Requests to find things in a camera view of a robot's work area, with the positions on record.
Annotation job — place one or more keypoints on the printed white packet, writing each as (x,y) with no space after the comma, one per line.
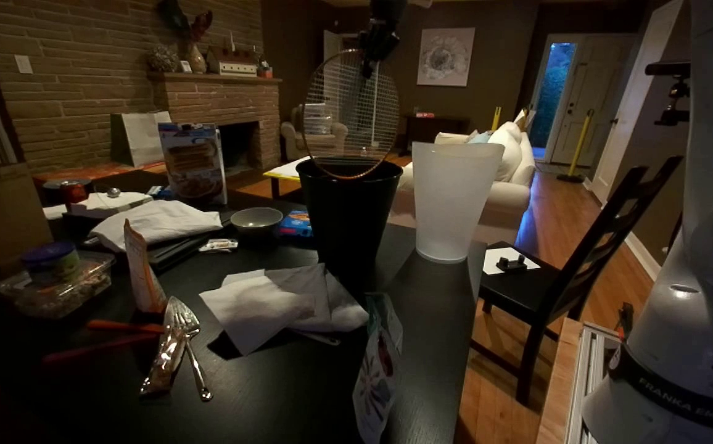
(378,370)

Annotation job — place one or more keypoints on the framed wall picture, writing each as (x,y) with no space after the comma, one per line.
(446,57)

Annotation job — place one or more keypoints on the small white sachet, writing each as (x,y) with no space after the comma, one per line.
(218,245)

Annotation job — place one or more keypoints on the red can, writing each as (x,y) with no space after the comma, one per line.
(74,192)

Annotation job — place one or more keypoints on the clear plastic food container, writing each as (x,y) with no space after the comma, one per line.
(60,296)

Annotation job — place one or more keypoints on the yellow edged coffee table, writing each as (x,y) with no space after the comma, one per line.
(282,171)

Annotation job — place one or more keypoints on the blue snack packet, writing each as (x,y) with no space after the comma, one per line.
(296,225)

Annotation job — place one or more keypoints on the white plastic utensil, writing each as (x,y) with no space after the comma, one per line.
(322,338)

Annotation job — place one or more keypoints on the black bin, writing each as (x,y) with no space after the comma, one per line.
(347,209)

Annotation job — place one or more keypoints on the white paper sheet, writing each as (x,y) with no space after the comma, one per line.
(491,266)

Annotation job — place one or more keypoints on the white paper bag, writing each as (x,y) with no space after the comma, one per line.
(144,139)

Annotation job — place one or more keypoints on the dark side table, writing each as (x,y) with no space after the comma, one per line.
(436,129)

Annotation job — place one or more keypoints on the vase with flowers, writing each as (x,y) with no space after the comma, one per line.
(196,52)

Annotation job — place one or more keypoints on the yellow post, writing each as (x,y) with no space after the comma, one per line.
(496,118)
(578,145)

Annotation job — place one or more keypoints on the small potted plant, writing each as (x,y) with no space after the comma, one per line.
(264,69)

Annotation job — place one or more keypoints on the translucent white bin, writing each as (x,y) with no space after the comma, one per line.
(452,203)

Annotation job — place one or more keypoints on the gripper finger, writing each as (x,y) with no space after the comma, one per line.
(390,38)
(368,44)

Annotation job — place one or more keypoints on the printed food box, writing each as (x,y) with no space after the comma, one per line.
(193,163)

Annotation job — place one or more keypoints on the silver fork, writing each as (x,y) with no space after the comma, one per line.
(195,364)

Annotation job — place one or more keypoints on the white entry door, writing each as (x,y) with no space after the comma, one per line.
(591,98)

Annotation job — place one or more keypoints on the beige armchair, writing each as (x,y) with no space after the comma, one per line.
(292,139)

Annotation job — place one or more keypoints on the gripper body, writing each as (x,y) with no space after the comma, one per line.
(388,11)

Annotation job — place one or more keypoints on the camera on mount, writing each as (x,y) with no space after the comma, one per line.
(672,92)

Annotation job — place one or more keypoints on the tub with blue lid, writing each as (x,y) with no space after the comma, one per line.
(51,262)

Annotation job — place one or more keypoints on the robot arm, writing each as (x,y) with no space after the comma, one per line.
(702,259)

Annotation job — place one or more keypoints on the silver cake server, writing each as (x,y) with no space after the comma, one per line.
(165,357)

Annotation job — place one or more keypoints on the orange clamp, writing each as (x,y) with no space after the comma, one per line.
(625,320)

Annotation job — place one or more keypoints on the grey bowl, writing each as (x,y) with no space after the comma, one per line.
(256,222)

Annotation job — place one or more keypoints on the small black bracket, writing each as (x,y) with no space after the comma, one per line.
(512,264)

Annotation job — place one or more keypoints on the wall switch plate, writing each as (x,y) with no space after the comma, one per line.
(23,64)

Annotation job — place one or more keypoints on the brick fireplace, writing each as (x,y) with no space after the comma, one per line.
(221,102)

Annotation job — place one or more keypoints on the black flat tray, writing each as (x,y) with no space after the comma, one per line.
(174,251)

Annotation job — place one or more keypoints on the white cloth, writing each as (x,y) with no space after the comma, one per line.
(156,223)

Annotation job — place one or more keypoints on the dried flower ball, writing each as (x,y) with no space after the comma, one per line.
(163,59)

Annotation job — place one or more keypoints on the model boat ornament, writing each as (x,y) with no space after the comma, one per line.
(233,61)

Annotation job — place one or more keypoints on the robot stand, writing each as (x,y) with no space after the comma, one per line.
(563,388)

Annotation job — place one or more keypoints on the white folded paper stack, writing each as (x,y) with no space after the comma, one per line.
(110,203)

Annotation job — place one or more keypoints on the orange and white paper packet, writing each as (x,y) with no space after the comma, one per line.
(140,271)

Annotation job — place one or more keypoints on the white paper napkin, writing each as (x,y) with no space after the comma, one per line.
(258,308)
(341,308)

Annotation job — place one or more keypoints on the dark wooden chair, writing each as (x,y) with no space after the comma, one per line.
(585,265)

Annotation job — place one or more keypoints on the white sofa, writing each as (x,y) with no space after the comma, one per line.
(511,185)

